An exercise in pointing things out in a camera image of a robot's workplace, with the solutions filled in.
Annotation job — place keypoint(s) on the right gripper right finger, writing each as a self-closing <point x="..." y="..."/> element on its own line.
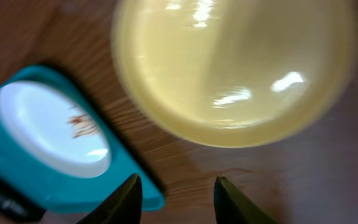
<point x="231" y="206"/>

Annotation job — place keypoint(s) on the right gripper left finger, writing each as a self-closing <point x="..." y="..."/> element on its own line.
<point x="123" y="206"/>

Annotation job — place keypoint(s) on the white plate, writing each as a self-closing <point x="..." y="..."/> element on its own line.
<point x="54" y="129"/>

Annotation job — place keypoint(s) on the yellow-green plate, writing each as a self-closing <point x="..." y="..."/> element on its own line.
<point x="234" y="73"/>

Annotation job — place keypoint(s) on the teal plastic tray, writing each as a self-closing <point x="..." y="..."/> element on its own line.
<point x="58" y="192"/>

